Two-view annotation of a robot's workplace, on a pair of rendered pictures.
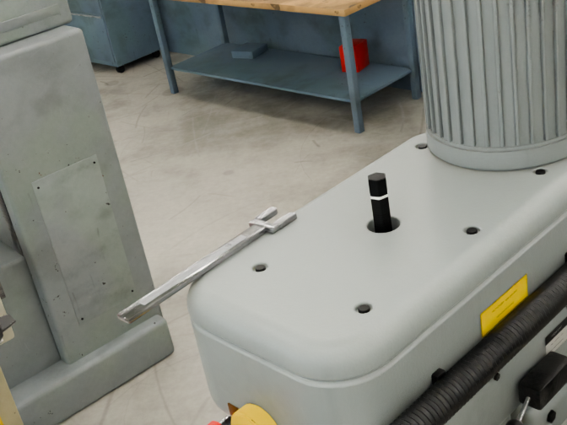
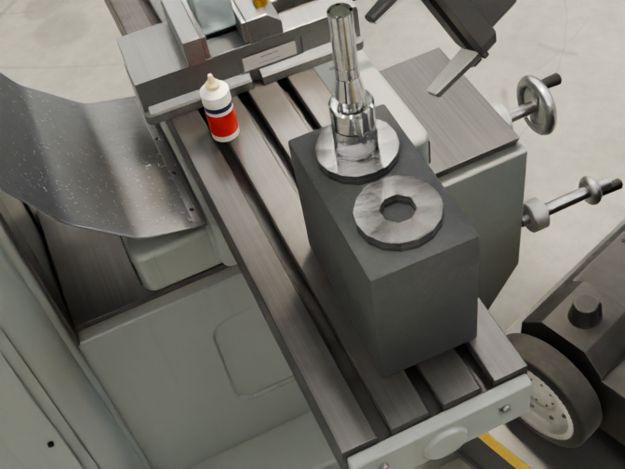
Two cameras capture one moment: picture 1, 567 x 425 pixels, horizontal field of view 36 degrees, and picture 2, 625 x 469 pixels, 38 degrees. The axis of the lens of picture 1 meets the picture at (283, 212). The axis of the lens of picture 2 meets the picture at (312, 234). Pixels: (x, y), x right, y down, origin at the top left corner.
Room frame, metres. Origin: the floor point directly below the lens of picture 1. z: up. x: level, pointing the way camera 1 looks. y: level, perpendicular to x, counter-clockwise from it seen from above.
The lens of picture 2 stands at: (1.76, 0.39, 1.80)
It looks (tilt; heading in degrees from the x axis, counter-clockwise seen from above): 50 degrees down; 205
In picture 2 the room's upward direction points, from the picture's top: 11 degrees counter-clockwise
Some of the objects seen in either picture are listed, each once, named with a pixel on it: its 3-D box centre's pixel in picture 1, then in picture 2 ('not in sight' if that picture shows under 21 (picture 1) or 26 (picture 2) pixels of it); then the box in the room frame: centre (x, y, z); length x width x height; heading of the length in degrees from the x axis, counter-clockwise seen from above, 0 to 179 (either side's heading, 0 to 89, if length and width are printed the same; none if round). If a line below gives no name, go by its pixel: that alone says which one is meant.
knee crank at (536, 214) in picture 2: not in sight; (571, 198); (0.60, 0.39, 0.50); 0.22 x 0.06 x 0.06; 130
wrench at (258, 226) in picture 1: (209, 261); not in sight; (0.82, 0.09, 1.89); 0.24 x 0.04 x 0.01; 132
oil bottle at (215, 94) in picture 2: not in sight; (218, 104); (0.93, -0.09, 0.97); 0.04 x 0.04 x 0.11
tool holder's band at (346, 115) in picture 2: not in sight; (351, 104); (1.11, 0.16, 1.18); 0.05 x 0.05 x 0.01
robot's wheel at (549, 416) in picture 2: not in sight; (541, 390); (1.02, 0.39, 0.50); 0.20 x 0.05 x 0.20; 59
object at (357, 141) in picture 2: not in sight; (353, 127); (1.11, 0.16, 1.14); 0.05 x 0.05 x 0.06
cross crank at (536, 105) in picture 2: not in sight; (519, 112); (0.52, 0.28, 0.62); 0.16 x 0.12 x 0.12; 130
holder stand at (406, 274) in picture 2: not in sight; (383, 236); (1.15, 0.20, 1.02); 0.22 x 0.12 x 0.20; 39
